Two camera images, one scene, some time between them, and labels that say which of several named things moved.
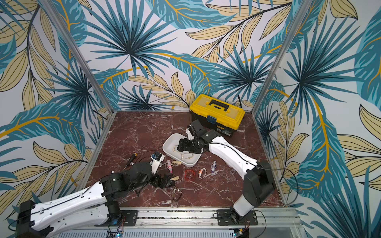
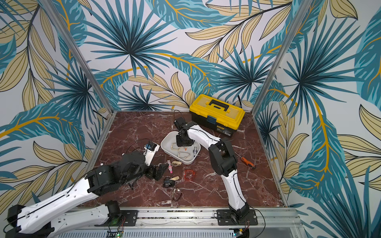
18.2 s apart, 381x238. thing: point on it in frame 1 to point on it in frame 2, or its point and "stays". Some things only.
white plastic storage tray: (170, 146) stays
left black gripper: (157, 182) to (160, 171)
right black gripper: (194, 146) to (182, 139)
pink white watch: (169, 166) stays
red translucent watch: (188, 174) stays
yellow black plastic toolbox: (216, 115) stays
